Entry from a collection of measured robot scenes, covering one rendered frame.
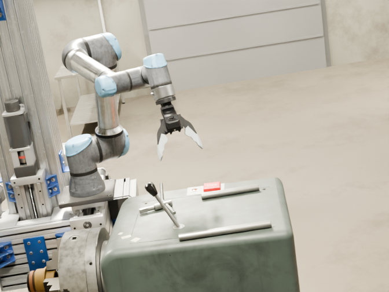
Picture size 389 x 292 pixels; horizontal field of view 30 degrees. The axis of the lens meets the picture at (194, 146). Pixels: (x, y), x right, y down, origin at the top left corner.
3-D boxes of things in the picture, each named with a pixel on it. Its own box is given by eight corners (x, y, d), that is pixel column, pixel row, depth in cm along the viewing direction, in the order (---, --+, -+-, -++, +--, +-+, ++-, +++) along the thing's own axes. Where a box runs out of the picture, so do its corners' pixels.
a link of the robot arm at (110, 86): (48, 40, 280) (101, 75, 242) (74, 35, 285) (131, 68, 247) (52, 69, 285) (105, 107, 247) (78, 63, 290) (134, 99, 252)
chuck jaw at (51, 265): (81, 268, 249) (80, 234, 252) (77, 266, 244) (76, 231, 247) (50, 272, 250) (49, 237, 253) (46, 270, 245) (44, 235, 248)
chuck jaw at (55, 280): (77, 273, 242) (69, 288, 230) (79, 287, 243) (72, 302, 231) (44, 277, 243) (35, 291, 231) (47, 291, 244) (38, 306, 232)
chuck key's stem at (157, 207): (140, 215, 243) (173, 207, 246) (139, 209, 242) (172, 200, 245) (139, 213, 245) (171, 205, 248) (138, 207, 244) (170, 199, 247)
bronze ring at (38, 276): (57, 261, 249) (30, 263, 250) (50, 273, 240) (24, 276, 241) (62, 284, 252) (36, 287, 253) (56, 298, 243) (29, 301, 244)
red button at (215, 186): (220, 186, 261) (220, 181, 260) (220, 192, 255) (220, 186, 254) (204, 188, 261) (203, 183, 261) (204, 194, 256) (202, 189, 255)
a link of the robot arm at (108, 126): (89, 157, 309) (74, 34, 285) (120, 148, 316) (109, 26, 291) (101, 168, 300) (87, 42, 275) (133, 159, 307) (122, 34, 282)
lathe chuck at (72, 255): (112, 281, 266) (94, 210, 252) (101, 342, 238) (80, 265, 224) (88, 284, 267) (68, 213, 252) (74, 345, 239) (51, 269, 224)
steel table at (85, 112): (127, 102, 996) (116, 39, 971) (124, 134, 835) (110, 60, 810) (79, 109, 994) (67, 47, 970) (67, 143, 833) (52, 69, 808)
